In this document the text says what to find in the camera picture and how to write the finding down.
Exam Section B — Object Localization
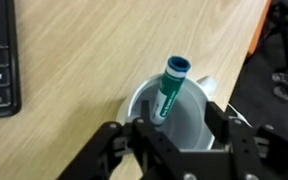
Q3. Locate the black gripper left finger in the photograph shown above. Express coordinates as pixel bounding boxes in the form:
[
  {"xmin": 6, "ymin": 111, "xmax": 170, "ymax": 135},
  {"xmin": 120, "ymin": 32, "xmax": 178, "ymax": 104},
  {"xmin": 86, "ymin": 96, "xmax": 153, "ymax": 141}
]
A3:
[{"xmin": 131, "ymin": 99, "xmax": 182, "ymax": 158}]

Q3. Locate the green whiteboard marker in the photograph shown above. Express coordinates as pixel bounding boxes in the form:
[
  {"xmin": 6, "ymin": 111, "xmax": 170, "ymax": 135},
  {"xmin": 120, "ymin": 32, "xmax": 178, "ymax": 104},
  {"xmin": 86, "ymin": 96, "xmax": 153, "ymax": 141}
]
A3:
[{"xmin": 150, "ymin": 55, "xmax": 192, "ymax": 129}]

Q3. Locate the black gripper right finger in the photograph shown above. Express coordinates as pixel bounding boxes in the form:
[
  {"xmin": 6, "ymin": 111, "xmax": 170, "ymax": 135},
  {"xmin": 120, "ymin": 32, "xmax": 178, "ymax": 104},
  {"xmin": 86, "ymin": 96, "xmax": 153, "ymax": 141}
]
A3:
[{"xmin": 205, "ymin": 100, "xmax": 262, "ymax": 158}]

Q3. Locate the white ceramic mug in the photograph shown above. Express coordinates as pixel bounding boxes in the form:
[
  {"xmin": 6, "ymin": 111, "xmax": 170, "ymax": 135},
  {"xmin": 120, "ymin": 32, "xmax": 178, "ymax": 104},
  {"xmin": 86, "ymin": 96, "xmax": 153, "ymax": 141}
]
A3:
[{"xmin": 116, "ymin": 72, "xmax": 220, "ymax": 152}]

